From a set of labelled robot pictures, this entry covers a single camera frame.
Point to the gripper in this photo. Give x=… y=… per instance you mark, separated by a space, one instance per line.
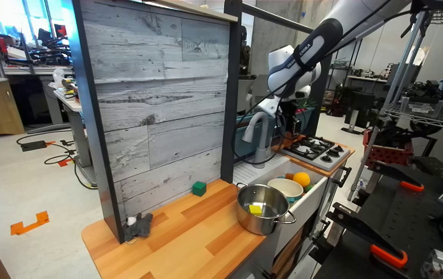
x=292 y=118

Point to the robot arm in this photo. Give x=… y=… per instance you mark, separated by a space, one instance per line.
x=314 y=46

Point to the grey toy tap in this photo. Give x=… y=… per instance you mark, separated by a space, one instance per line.
x=262 y=135

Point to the toy stove burner top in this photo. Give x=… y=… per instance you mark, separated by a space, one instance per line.
x=314 y=149

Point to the small orange toy piece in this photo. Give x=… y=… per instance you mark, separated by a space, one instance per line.
x=289 y=176

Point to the orange toy fruit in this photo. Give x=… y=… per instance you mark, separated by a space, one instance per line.
x=301 y=179

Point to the small green toy piece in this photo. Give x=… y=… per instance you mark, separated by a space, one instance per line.
x=308 y=188

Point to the white toy sink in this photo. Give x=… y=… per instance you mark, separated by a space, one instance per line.
x=307 y=205

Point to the steel pot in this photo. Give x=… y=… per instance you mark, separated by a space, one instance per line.
x=260 y=223

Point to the toy kitchen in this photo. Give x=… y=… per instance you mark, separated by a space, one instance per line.
x=159 y=97

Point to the small plush toy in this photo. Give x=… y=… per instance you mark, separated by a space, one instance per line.
x=140 y=226

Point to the black stove knob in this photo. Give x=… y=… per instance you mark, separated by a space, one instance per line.
x=333 y=152
x=326 y=158
x=338 y=148

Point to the white and teal bowl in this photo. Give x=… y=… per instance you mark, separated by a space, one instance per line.
x=285 y=188

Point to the yellow block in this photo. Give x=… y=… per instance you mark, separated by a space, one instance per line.
x=255 y=209

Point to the red perforated basket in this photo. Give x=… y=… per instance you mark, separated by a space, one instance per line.
x=386 y=155

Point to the green cube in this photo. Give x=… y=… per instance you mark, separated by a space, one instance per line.
x=199 y=188

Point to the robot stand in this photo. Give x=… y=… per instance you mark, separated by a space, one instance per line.
x=392 y=217

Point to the grey desk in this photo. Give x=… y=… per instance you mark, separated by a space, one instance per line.
x=76 y=128

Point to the black power brick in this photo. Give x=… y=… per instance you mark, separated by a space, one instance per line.
x=33 y=145

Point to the orange floor tape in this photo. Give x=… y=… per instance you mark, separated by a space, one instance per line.
x=29 y=224

